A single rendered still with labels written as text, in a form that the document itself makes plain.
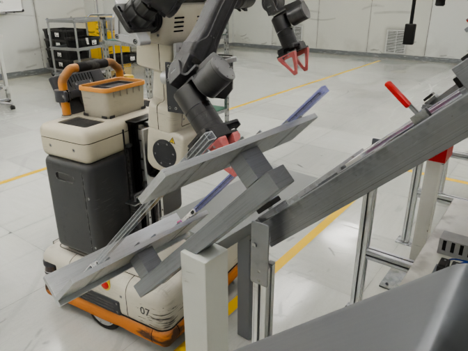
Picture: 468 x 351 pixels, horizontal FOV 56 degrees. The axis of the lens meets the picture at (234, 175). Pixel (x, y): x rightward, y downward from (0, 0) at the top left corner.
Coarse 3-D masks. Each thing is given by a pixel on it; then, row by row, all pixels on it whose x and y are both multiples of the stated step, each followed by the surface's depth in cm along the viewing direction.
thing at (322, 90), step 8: (320, 88) 67; (312, 96) 68; (320, 96) 67; (304, 104) 70; (312, 104) 69; (296, 112) 71; (304, 112) 71; (288, 120) 73; (232, 176) 85; (224, 184) 88; (216, 192) 90; (208, 200) 92; (200, 208) 95
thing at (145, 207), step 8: (208, 136) 51; (200, 144) 52; (208, 144) 52; (192, 152) 53; (200, 152) 53; (152, 200) 62; (144, 208) 63; (136, 216) 65; (144, 216) 66; (128, 224) 68; (136, 224) 68; (120, 232) 70; (128, 232) 69; (112, 240) 72; (120, 240) 72; (104, 248) 75; (112, 248) 73; (104, 256) 76; (96, 264) 79
